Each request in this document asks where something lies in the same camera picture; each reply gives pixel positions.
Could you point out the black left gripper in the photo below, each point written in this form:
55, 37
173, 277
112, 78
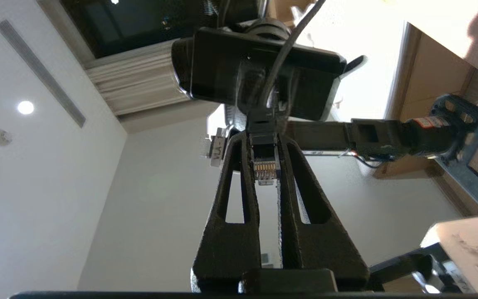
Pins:
222, 62

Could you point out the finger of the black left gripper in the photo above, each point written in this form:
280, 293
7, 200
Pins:
354, 64

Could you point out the round ceiling light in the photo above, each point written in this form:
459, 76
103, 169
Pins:
25, 108

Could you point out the round smoke detector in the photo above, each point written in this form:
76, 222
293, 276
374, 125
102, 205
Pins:
1, 137

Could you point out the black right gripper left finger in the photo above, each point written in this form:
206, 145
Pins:
226, 249

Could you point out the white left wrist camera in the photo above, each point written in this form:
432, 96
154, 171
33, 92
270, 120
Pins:
218, 151

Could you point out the long ceiling air vent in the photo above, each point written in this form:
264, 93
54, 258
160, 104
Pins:
40, 72

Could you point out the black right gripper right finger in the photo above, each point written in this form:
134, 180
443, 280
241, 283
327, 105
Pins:
326, 249

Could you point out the dark window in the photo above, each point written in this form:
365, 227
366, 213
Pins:
118, 20

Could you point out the beige window curtain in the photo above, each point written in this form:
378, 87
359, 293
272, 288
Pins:
139, 79

